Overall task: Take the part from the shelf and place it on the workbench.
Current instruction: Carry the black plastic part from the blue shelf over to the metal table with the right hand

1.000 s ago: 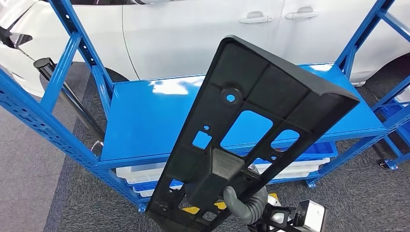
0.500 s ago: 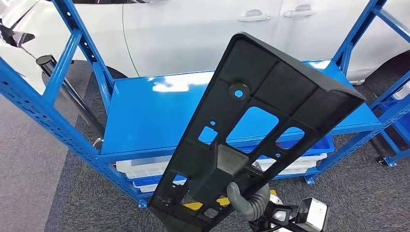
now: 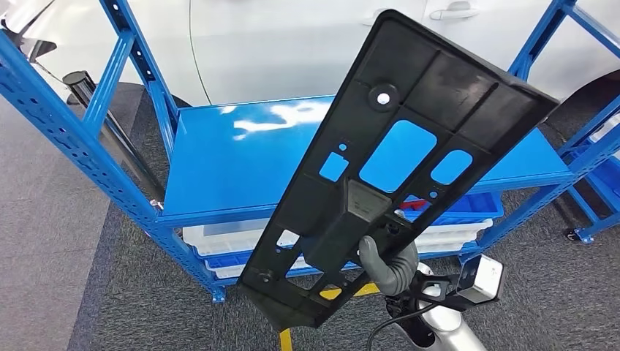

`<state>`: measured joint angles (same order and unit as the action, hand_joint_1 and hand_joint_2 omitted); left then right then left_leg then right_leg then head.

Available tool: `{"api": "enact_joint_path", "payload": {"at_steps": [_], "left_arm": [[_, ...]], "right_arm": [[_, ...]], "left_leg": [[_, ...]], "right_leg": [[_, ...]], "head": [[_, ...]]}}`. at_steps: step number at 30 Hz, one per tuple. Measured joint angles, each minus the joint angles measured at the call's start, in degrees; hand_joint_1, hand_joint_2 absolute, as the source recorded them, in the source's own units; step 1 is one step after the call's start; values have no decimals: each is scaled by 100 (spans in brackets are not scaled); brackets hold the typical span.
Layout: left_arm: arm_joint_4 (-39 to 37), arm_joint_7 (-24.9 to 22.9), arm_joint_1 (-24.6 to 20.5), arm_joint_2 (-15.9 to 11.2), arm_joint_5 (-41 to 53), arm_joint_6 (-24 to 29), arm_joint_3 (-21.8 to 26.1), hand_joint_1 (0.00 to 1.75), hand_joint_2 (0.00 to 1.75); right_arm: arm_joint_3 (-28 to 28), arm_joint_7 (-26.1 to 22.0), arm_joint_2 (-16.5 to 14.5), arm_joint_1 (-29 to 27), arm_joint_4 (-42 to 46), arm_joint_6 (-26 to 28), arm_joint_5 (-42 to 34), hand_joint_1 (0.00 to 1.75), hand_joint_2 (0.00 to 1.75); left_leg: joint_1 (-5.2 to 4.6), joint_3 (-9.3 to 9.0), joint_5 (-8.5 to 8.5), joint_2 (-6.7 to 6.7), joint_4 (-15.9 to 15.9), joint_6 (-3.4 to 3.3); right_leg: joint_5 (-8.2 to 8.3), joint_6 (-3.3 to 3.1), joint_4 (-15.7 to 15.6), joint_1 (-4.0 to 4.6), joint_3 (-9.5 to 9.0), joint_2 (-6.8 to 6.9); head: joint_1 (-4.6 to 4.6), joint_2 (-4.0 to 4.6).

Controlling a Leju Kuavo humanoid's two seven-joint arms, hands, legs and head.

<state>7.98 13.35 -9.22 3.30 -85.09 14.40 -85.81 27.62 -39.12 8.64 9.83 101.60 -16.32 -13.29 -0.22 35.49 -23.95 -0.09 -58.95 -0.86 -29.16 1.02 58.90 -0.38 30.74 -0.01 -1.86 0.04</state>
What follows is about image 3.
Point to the blue wheeled cart frame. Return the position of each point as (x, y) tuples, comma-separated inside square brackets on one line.
[(600, 179)]

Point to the red item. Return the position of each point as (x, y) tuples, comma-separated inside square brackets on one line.
[(414, 204)]

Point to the white car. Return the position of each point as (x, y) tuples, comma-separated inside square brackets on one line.
[(290, 48)]

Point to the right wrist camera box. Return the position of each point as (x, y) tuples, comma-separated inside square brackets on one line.
[(482, 278)]

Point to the yellow floor tape square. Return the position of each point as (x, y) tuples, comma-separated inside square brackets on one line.
[(365, 289)]

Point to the large white plastic tray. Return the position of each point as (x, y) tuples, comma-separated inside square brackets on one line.
[(227, 240)]

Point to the stanchion post with chrome base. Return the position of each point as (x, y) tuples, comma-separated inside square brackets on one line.
[(80, 82)]

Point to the blue plastic bin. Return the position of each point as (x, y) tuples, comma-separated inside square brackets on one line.
[(470, 206)]

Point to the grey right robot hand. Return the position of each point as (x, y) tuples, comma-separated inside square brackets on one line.
[(392, 278)]

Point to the white flat plastic tray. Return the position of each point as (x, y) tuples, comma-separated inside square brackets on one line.
[(450, 243), (227, 271), (460, 228)]

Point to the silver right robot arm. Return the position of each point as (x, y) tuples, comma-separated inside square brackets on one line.
[(450, 334)]

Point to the blue metal shelf rack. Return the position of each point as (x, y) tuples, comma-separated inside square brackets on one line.
[(232, 169)]

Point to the black plastic panel part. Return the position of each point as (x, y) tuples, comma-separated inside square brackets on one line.
[(436, 87)]

